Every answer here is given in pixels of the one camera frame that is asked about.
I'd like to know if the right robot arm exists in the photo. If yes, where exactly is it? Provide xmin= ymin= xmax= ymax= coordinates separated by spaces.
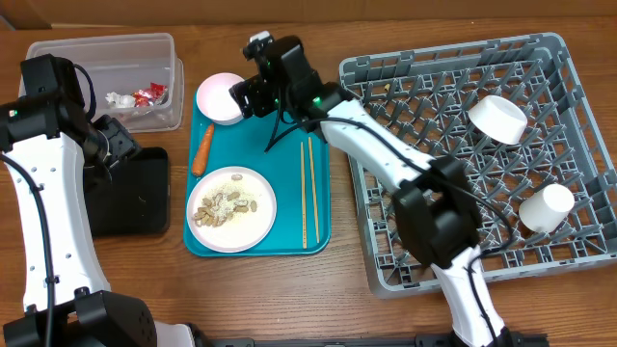
xmin=229 ymin=31 xmax=510 ymax=346

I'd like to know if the right wooden chopstick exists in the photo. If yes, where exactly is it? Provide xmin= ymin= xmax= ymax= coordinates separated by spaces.
xmin=308 ymin=137 xmax=321 ymax=244

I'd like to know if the teal plastic tray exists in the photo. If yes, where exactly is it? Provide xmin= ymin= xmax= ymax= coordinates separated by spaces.
xmin=184 ymin=95 xmax=332 ymax=257

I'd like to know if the left wooden chopstick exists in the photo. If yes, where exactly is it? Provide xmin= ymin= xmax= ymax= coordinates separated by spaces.
xmin=300 ymin=142 xmax=308 ymax=249

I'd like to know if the white bowl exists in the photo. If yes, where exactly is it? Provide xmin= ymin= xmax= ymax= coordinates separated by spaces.
xmin=469 ymin=95 xmax=527 ymax=145

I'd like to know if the pink plate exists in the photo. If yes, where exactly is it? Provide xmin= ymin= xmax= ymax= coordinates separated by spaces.
xmin=186 ymin=166 xmax=277 ymax=254

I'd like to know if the wooden chopstick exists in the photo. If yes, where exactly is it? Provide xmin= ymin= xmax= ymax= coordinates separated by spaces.
xmin=300 ymin=142 xmax=308 ymax=249
xmin=308 ymin=137 xmax=321 ymax=244

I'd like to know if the orange carrot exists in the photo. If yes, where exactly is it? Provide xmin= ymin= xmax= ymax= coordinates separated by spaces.
xmin=192 ymin=123 xmax=215 ymax=176

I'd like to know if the white cup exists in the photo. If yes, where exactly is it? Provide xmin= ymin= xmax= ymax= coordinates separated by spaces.
xmin=519 ymin=183 xmax=575 ymax=232

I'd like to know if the red snack wrapper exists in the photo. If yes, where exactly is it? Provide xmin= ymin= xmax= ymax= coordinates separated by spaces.
xmin=131 ymin=83 xmax=169 ymax=107

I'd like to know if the pink bowl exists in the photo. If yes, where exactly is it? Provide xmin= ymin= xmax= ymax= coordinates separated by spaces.
xmin=196 ymin=72 xmax=244 ymax=125

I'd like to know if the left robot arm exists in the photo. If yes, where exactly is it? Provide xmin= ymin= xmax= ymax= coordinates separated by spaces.
xmin=1 ymin=54 xmax=209 ymax=346

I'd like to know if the clear plastic bin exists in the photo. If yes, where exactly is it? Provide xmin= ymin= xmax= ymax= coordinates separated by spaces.
xmin=26 ymin=33 xmax=184 ymax=133

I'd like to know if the black plastic bin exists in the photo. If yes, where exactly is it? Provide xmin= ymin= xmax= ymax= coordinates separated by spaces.
xmin=85 ymin=147 xmax=171 ymax=238

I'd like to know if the grey dishwasher rack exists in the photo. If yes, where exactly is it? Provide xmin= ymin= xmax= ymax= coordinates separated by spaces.
xmin=338 ymin=33 xmax=616 ymax=281

